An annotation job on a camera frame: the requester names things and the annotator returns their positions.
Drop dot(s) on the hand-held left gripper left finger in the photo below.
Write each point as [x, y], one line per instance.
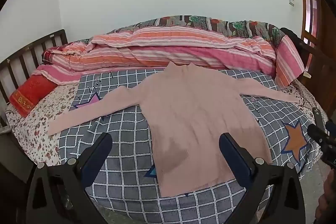
[97, 151]

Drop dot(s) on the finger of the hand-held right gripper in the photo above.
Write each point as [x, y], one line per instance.
[316, 133]
[319, 120]

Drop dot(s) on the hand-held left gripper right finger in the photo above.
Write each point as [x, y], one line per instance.
[231, 151]

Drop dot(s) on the pink knit sweater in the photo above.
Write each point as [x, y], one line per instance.
[194, 119]

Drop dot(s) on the person's right hand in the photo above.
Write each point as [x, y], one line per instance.
[328, 200]

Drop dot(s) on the grey checked star blanket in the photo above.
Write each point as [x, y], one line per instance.
[126, 132]

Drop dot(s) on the small floral print bedsheet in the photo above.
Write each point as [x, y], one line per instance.
[39, 121]

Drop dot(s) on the dark bedside cabinet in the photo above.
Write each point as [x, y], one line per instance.
[13, 155]

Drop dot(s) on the red pillow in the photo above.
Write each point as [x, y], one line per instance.
[31, 94]

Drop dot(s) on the brown wooden door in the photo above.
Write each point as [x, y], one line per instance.
[311, 11]

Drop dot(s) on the dark wooden slatted headboard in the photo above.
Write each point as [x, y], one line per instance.
[15, 66]

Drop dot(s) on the pink orange striped quilt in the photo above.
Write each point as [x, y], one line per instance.
[168, 52]

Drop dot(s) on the dark floral patterned blanket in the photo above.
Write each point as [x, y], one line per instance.
[199, 21]

